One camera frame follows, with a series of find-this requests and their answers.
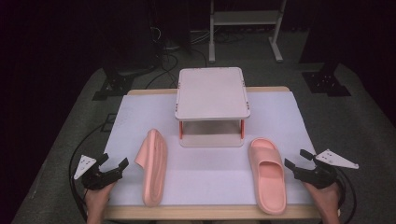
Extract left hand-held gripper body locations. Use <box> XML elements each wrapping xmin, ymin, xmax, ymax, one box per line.
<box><xmin>73</xmin><ymin>154</ymin><xmax>124</xmax><ymax>191</ymax></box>

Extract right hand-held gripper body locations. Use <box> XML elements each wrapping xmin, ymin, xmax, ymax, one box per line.
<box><xmin>293</xmin><ymin>148</ymin><xmax>360</xmax><ymax>190</ymax></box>

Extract pink slipper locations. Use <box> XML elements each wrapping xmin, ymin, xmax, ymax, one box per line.
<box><xmin>134</xmin><ymin>128</ymin><xmax>169</xmax><ymax>209</ymax></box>
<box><xmin>247</xmin><ymin>137</ymin><xmax>288</xmax><ymax>217</ymax></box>

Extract white shoe rack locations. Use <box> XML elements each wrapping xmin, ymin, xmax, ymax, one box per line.
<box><xmin>174</xmin><ymin>66</ymin><xmax>252</xmax><ymax>149</ymax></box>

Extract person's left hand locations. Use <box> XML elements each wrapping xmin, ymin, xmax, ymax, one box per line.
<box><xmin>84</xmin><ymin>181</ymin><xmax>117</xmax><ymax>218</ymax></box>

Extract person's right hand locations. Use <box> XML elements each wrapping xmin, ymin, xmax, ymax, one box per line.
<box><xmin>303</xmin><ymin>181</ymin><xmax>343</xmax><ymax>218</ymax></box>

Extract black stand base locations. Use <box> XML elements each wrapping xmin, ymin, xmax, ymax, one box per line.
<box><xmin>301</xmin><ymin>63</ymin><xmax>353</xmax><ymax>98</ymax></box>
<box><xmin>92</xmin><ymin>65</ymin><xmax>157</xmax><ymax>102</ymax></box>

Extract white table mat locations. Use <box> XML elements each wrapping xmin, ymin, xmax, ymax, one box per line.
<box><xmin>105</xmin><ymin>91</ymin><xmax>316</xmax><ymax>207</ymax></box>

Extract wooden table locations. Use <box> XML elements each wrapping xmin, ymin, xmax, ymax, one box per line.
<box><xmin>103</xmin><ymin>86</ymin><xmax>322</xmax><ymax>221</ymax></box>

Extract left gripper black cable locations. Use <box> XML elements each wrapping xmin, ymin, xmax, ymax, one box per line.
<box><xmin>68</xmin><ymin>123</ymin><xmax>106</xmax><ymax>222</ymax></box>

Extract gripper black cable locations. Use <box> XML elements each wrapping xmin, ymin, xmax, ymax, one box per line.
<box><xmin>68</xmin><ymin>123</ymin><xmax>106</xmax><ymax>222</ymax></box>
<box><xmin>333</xmin><ymin>168</ymin><xmax>358</xmax><ymax>224</ymax></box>

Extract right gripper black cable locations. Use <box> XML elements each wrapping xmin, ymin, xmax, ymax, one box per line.
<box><xmin>333</xmin><ymin>168</ymin><xmax>358</xmax><ymax>224</ymax></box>

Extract black floor cables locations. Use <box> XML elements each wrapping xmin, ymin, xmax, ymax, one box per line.
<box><xmin>144</xmin><ymin>25</ymin><xmax>209</xmax><ymax>91</ymax></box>

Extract white metal stand frame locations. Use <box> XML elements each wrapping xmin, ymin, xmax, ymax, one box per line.
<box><xmin>207</xmin><ymin>0</ymin><xmax>290</xmax><ymax>64</ymax></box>

